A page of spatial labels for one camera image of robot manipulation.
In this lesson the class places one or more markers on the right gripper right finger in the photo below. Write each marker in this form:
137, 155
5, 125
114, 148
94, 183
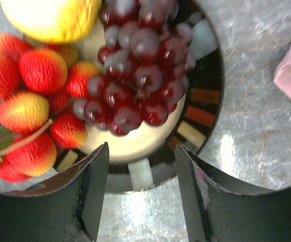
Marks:
220, 207

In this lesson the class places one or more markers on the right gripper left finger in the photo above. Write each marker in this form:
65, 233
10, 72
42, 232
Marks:
65, 207

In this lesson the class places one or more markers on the purple grape bunch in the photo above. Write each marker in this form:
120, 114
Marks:
145, 63

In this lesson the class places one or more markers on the black round plate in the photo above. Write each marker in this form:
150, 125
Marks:
193, 120

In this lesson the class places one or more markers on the red lychee bunch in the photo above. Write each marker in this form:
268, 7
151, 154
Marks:
40, 90

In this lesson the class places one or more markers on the yellow pear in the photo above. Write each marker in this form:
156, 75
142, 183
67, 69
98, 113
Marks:
52, 21

